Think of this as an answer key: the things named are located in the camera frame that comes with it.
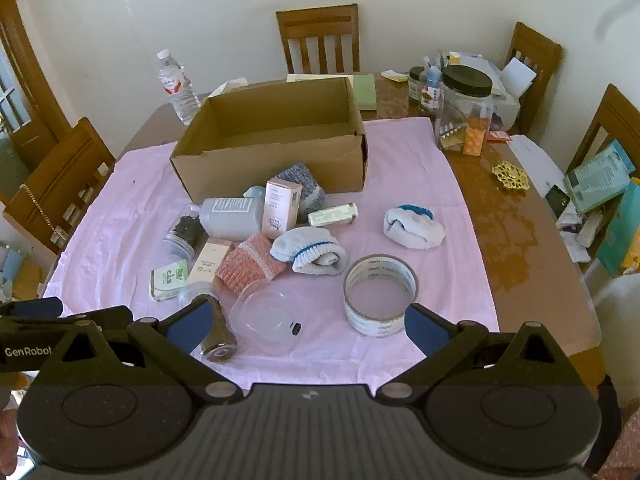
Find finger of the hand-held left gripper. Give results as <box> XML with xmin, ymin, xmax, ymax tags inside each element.
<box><xmin>7</xmin><ymin>297</ymin><xmax>135</xmax><ymax>333</ymax></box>

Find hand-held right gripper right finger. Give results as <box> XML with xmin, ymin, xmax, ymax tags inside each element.
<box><xmin>377</xmin><ymin>303</ymin><xmax>576</xmax><ymax>404</ymax></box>

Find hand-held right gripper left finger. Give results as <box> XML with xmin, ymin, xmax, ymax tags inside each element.
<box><xmin>37</xmin><ymin>297</ymin><xmax>240</xmax><ymax>405</ymax></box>

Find clear jar dark contents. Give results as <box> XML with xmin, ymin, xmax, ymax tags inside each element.
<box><xmin>179</xmin><ymin>282</ymin><xmax>239</xmax><ymax>364</ymax></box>
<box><xmin>162</xmin><ymin>215</ymin><xmax>207</xmax><ymax>261</ymax></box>

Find roll of clear tape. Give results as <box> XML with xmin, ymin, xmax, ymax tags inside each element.
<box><xmin>343</xmin><ymin>255</ymin><xmax>418</xmax><ymax>336</ymax></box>

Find small green white box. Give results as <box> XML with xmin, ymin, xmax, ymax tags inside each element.
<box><xmin>151</xmin><ymin>261</ymin><xmax>190</xmax><ymax>302</ymax></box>

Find slim beige carton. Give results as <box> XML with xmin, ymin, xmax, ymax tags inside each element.
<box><xmin>186</xmin><ymin>239</ymin><xmax>236</xmax><ymax>286</ymax></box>

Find clear plastic container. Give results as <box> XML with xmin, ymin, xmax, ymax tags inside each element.
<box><xmin>192</xmin><ymin>196</ymin><xmax>266</xmax><ymax>240</ymax></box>
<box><xmin>230</xmin><ymin>280</ymin><xmax>304</xmax><ymax>353</ymax></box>

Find white plush toy blue scarf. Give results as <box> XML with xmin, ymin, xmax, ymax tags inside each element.
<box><xmin>271</xmin><ymin>226</ymin><xmax>348</xmax><ymax>276</ymax></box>
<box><xmin>384</xmin><ymin>203</ymin><xmax>446</xmax><ymax>250</ymax></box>

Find cardboard box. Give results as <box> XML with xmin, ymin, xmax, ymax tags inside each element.
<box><xmin>170</xmin><ymin>76</ymin><xmax>369</xmax><ymax>204</ymax></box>

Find wooden desktop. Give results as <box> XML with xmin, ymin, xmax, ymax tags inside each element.
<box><xmin>115</xmin><ymin>70</ymin><xmax>608</xmax><ymax>393</ymax></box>

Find pink table cloth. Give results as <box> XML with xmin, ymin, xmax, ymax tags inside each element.
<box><xmin>42</xmin><ymin>117</ymin><xmax>501</xmax><ymax>391</ymax></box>

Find long green white carton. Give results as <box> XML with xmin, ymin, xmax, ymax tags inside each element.
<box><xmin>307</xmin><ymin>202</ymin><xmax>360</xmax><ymax>227</ymax></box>

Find golden ornate coaster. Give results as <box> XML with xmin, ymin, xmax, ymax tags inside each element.
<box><xmin>490</xmin><ymin>161</ymin><xmax>530</xmax><ymax>192</ymax></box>

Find black phone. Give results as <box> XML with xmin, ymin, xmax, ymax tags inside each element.
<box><xmin>544</xmin><ymin>185</ymin><xmax>571</xmax><ymax>218</ymax></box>

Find blue grey knitted cloth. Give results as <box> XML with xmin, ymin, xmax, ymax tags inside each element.
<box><xmin>275</xmin><ymin>162</ymin><xmax>327</xmax><ymax>216</ymax></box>

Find wooden door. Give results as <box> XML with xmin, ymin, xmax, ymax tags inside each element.
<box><xmin>0</xmin><ymin>0</ymin><xmax>71</xmax><ymax>171</ymax></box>

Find white paper sheet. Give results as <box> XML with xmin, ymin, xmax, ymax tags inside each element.
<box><xmin>507</xmin><ymin>135</ymin><xmax>566</xmax><ymax>188</ymax></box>

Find teal book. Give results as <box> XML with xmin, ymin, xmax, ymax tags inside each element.
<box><xmin>597</xmin><ymin>195</ymin><xmax>640</xmax><ymax>276</ymax></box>

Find large clear jar black lid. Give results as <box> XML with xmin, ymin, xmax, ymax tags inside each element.
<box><xmin>435</xmin><ymin>65</ymin><xmax>496</xmax><ymax>157</ymax></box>

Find teal packet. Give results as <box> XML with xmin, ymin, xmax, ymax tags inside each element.
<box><xmin>565</xmin><ymin>140</ymin><xmax>632</xmax><ymax>213</ymax></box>

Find clear plastic water bottle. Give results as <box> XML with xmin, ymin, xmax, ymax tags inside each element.
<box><xmin>157</xmin><ymin>49</ymin><xmax>203</xmax><ymax>125</ymax></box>

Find blue cap bottle red label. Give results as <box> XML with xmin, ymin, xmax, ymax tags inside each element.
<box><xmin>419</xmin><ymin>67</ymin><xmax>445</xmax><ymax>111</ymax></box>

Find small jar dark lid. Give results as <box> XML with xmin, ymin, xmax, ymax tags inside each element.
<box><xmin>407</xmin><ymin>66</ymin><xmax>427</xmax><ymax>103</ymax></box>

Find white envelope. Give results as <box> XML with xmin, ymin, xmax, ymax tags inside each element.
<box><xmin>500</xmin><ymin>57</ymin><xmax>538</xmax><ymax>96</ymax></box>

